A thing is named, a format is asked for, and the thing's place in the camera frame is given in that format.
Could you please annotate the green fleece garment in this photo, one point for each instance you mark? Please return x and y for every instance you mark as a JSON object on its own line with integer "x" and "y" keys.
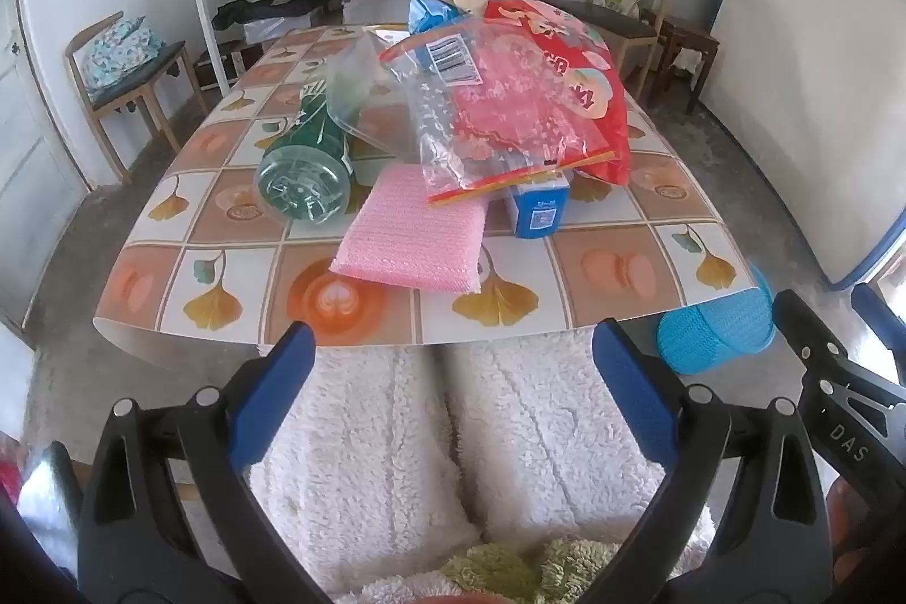
{"x": 524, "y": 568}

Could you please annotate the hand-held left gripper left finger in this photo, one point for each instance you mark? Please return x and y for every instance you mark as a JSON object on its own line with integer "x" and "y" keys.
{"x": 276, "y": 395}

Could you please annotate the wooden chair with dark seat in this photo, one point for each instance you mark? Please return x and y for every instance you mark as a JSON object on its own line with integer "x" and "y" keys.
{"x": 616, "y": 20}

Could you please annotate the blue snack bag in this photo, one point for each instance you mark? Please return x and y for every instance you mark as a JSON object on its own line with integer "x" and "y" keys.
{"x": 432, "y": 13}

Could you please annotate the zip bag with red seal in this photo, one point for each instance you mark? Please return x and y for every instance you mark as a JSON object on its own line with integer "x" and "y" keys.
{"x": 488, "y": 116}

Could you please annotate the pink sponge cloth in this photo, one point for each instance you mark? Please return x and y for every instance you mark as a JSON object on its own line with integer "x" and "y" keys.
{"x": 410, "y": 236}

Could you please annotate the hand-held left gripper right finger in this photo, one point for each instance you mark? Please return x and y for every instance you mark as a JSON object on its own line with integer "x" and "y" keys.
{"x": 630, "y": 395}

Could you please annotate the wooden chair with floral cushion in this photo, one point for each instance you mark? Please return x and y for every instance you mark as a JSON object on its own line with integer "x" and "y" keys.
{"x": 134, "y": 80}

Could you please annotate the floral cushion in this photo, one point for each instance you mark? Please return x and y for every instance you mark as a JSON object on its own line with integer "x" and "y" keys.
{"x": 120, "y": 48}

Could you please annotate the white board with blue edge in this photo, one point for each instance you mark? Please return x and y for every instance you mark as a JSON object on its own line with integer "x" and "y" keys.
{"x": 814, "y": 80}

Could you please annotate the blue carton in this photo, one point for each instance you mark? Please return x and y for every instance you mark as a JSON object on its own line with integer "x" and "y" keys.
{"x": 538, "y": 211}

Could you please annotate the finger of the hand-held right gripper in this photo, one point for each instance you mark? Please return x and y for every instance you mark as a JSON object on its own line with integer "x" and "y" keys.
{"x": 849, "y": 420}
{"x": 881, "y": 317}

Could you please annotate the red snack bag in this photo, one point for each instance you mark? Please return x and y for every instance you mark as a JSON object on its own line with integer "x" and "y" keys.
{"x": 601, "y": 101}

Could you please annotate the white door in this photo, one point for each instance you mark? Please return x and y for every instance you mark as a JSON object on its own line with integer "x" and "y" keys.
{"x": 28, "y": 151}

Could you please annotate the white fleece pants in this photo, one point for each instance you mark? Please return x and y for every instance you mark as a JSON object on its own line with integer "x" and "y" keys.
{"x": 368, "y": 469}

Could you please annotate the blue plastic basket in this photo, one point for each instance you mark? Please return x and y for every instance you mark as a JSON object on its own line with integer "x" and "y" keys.
{"x": 715, "y": 328}

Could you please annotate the clear plastic bag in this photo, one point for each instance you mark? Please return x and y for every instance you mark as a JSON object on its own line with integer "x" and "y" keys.
{"x": 354, "y": 80}

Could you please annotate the tiled pattern table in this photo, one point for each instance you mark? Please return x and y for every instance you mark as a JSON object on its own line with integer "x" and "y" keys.
{"x": 609, "y": 264}

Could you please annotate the dark wooden stool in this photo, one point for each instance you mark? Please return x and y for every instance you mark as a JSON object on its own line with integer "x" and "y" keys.
{"x": 686, "y": 34}

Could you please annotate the black bag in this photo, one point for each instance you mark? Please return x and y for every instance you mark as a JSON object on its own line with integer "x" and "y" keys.
{"x": 262, "y": 9}

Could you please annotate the dark brown box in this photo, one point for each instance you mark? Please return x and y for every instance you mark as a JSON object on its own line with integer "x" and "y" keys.
{"x": 240, "y": 59}

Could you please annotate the green plastic bottle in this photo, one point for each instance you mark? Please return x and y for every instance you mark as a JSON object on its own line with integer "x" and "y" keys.
{"x": 304, "y": 179}

